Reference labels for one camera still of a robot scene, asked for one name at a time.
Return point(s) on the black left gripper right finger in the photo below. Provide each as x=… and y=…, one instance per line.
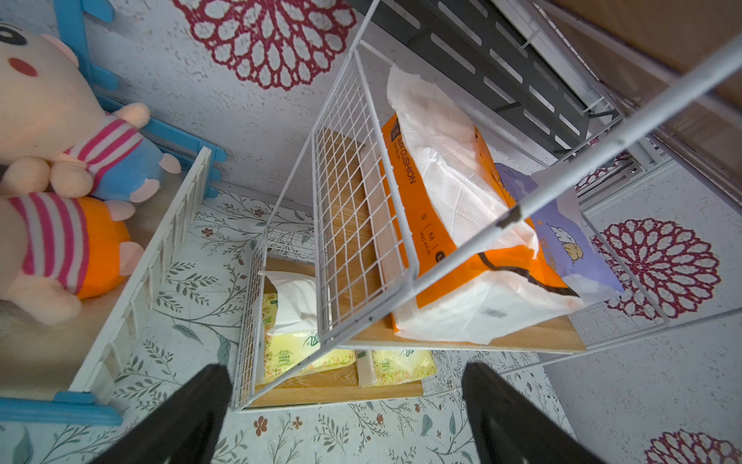
x=508, y=428

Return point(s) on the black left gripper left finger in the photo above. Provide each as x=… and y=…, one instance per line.
x=183, y=429

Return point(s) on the purple tissue pack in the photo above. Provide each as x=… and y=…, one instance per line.
x=563, y=237

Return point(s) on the orange tissue pack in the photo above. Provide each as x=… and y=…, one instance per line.
x=451, y=190

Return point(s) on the green tissue pack right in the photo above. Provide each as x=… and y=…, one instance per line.
x=381, y=368

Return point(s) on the green tissue pack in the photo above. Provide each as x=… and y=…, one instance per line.
x=381, y=368
x=289, y=312

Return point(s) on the green tissue pack left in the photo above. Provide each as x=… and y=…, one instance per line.
x=289, y=312

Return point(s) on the blue white toy crib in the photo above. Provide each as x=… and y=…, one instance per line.
x=66, y=373

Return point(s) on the plush doll orange shorts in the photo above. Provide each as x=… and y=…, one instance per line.
x=57, y=252

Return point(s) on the plush doll blue shorts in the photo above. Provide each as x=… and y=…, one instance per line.
x=55, y=135

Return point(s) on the white wire wooden shelf rack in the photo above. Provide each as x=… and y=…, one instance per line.
x=356, y=255

